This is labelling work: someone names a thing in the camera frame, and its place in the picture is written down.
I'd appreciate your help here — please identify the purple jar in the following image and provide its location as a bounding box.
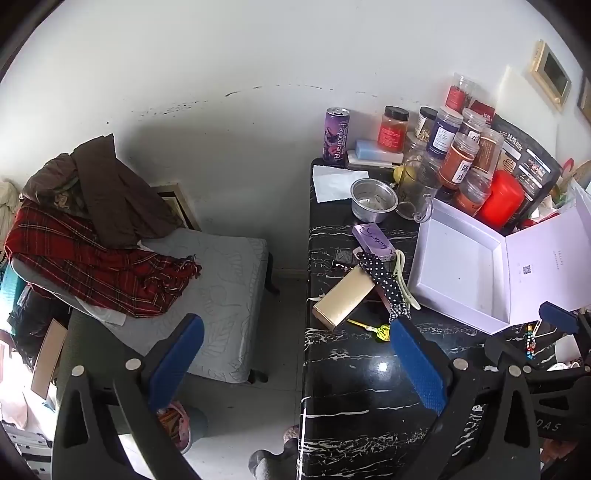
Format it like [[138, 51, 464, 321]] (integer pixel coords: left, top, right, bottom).
[[426, 107, 463, 155]]

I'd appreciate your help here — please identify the clear jar grey lid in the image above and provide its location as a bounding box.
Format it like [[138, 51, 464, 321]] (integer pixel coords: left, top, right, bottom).
[[459, 108, 488, 139]]

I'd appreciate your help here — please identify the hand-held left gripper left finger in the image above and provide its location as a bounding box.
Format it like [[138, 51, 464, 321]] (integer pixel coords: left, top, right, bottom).
[[52, 314, 206, 480]]

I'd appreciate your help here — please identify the grey slipper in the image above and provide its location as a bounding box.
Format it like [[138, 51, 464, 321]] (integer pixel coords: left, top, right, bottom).
[[249, 438, 301, 480]]

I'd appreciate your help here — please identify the grey cushioned bench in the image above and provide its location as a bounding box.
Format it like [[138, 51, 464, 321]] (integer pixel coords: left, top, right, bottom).
[[55, 228, 280, 384]]

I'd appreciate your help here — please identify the cardboard piece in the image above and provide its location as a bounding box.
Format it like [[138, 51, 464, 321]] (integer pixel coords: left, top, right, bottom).
[[30, 318, 69, 400]]

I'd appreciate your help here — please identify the cream hair clip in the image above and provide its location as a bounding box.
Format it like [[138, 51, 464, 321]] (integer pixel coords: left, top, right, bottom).
[[392, 250, 422, 311]]

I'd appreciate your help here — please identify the red canister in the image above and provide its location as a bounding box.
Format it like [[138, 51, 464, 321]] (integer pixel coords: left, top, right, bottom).
[[475, 170, 527, 232]]

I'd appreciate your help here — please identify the white paper sheet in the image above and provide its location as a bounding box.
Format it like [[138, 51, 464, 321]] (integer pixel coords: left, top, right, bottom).
[[312, 164, 369, 204]]

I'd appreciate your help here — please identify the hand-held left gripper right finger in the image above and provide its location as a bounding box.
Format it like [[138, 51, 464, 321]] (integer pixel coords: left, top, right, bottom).
[[390, 318, 541, 480]]

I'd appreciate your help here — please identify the purple packet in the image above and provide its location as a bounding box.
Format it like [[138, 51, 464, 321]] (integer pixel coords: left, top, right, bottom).
[[323, 107, 352, 167]]

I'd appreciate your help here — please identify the red plaid blanket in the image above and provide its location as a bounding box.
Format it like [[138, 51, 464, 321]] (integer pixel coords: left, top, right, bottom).
[[4, 200, 203, 319]]

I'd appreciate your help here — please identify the wooden frame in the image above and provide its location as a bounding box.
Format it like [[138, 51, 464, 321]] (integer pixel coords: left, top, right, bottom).
[[150, 184, 201, 232]]

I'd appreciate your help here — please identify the brown powder jar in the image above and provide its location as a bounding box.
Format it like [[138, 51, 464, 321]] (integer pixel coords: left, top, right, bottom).
[[472, 127, 505, 174]]

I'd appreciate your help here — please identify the red label jar black lid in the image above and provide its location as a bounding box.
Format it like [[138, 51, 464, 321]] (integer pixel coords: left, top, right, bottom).
[[378, 106, 410, 153]]

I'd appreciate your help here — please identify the low clear jar orange label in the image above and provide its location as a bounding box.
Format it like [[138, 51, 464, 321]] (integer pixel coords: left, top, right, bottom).
[[455, 168, 492, 215]]

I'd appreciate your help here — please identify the pink hair clip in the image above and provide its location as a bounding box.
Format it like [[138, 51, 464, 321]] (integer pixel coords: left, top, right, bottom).
[[369, 286, 393, 310]]

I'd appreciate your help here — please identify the black polka dot hair band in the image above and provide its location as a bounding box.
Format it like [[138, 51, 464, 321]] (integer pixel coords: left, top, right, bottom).
[[355, 251, 406, 309]]

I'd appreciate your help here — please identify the flat white box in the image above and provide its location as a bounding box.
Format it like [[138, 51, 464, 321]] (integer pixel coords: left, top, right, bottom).
[[346, 150, 404, 171]]

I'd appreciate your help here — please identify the white label jar black lid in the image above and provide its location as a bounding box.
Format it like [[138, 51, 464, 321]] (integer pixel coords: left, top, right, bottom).
[[417, 106, 438, 141]]

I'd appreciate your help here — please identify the metal bowl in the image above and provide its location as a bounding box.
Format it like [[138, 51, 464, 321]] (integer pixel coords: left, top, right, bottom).
[[350, 178, 399, 224]]

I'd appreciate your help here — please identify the tall clear jar red label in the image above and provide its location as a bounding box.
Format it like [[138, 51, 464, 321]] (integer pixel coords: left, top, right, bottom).
[[445, 72, 476, 114]]

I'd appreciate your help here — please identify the dark picture frame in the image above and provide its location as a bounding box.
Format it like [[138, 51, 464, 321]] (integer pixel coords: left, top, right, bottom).
[[576, 76, 591, 121]]

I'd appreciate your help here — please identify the gold picture frame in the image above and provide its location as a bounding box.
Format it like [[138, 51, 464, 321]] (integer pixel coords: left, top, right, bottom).
[[527, 41, 572, 112]]

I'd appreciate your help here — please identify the brown cloth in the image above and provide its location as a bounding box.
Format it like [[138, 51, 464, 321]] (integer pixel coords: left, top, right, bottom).
[[21, 134, 185, 247]]

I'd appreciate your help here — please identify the gold cardboard box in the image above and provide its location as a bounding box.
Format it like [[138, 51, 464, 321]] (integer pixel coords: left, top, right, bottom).
[[312, 265, 376, 330]]

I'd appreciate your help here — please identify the colourful beaded bracelet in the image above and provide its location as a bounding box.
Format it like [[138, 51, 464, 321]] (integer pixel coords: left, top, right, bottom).
[[524, 323, 541, 358]]

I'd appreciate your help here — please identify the orange powder jar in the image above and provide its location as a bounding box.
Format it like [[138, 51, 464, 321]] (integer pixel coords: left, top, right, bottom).
[[438, 133, 481, 190]]

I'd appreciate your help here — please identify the white gift box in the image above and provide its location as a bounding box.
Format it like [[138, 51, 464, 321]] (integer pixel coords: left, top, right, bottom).
[[406, 178, 591, 335]]

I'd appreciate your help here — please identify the blue sponge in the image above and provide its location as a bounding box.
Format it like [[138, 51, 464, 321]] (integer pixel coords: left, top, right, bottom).
[[355, 139, 404, 162]]

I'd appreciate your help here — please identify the cream cloth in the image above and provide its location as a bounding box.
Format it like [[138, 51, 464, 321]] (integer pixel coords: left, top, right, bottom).
[[0, 180, 21, 222]]

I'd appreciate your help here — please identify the glass mug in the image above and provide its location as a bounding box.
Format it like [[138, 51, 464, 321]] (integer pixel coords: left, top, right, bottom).
[[394, 159, 444, 223]]

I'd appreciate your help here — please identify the black foil bag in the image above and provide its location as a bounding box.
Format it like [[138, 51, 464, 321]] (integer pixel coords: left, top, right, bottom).
[[490, 114, 563, 232]]

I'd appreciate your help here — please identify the purple box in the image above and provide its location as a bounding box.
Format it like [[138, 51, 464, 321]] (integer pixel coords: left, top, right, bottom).
[[352, 222, 397, 267]]

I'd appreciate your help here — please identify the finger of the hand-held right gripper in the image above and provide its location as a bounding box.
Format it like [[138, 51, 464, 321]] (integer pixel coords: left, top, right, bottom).
[[539, 301, 591, 335], [485, 333, 591, 393]]

